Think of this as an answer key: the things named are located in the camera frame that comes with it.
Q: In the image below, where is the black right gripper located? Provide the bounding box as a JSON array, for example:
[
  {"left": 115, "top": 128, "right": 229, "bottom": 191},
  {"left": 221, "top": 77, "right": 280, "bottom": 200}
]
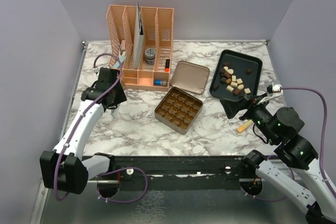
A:
[{"left": 220, "top": 91, "right": 278, "bottom": 143}]

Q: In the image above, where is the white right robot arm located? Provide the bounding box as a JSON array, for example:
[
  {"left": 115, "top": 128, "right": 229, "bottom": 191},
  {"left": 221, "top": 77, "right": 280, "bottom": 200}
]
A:
[{"left": 220, "top": 96, "right": 335, "bottom": 223}]

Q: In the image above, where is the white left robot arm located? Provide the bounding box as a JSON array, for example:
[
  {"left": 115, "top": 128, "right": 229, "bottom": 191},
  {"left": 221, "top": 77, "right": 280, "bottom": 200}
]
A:
[{"left": 39, "top": 68, "right": 127, "bottom": 195}]

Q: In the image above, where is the brown chocolate lower piece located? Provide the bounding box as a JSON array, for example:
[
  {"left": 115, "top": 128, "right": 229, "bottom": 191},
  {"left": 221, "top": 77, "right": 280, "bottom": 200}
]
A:
[{"left": 234, "top": 89, "right": 241, "bottom": 95}]

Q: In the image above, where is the cream chocolate right piece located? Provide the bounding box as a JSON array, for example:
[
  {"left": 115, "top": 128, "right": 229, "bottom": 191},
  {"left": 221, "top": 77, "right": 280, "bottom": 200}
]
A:
[{"left": 244, "top": 88, "right": 251, "bottom": 94}]

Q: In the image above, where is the gold chocolate tin box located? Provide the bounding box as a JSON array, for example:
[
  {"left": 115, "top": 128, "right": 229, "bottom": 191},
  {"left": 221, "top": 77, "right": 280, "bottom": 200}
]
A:
[{"left": 154, "top": 87, "right": 203, "bottom": 135}]

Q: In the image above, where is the tan stick on table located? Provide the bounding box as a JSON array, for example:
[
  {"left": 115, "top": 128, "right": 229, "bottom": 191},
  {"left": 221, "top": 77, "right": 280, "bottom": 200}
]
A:
[{"left": 237, "top": 120, "right": 254, "bottom": 133}]

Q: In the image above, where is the pink stapler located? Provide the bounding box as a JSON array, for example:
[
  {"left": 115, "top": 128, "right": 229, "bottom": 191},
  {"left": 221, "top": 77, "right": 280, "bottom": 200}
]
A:
[{"left": 119, "top": 40, "right": 126, "bottom": 57}]

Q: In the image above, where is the black plastic tray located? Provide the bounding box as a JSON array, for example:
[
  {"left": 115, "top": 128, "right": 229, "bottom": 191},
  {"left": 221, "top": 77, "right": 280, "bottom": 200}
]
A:
[{"left": 209, "top": 50, "right": 263, "bottom": 101}]

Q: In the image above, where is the peach plastic desk organizer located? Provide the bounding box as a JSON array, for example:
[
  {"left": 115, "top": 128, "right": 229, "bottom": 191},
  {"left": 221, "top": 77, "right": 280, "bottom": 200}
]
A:
[{"left": 106, "top": 5, "right": 174, "bottom": 92}]

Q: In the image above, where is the white upright booklet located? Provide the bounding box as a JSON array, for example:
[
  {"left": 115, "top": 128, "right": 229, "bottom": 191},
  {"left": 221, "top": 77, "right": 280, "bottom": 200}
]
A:
[{"left": 132, "top": 3, "right": 144, "bottom": 69}]

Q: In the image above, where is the small round patterned jar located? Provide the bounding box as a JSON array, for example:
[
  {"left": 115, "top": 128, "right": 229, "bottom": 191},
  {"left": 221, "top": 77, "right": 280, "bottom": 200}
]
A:
[{"left": 144, "top": 47, "right": 156, "bottom": 65}]

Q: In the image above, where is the rose gold tin lid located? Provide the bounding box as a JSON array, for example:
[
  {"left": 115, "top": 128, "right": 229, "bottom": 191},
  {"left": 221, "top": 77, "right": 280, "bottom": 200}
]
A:
[{"left": 170, "top": 61, "right": 209, "bottom": 94}]

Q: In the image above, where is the blue grey small bottle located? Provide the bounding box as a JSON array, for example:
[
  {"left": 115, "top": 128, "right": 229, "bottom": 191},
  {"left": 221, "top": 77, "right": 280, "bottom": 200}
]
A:
[{"left": 154, "top": 80, "right": 167, "bottom": 87}]

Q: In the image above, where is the black orange marker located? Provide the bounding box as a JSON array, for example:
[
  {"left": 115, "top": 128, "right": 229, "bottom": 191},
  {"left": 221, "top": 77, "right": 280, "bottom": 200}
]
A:
[{"left": 164, "top": 58, "right": 170, "bottom": 72}]

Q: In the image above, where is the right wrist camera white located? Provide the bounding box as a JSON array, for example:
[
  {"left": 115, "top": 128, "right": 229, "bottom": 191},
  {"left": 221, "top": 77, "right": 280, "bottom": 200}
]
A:
[{"left": 258, "top": 82, "right": 283, "bottom": 104}]

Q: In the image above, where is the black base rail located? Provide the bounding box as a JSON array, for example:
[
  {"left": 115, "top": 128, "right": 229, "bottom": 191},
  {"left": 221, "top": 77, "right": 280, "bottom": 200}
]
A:
[{"left": 83, "top": 155, "right": 266, "bottom": 192}]

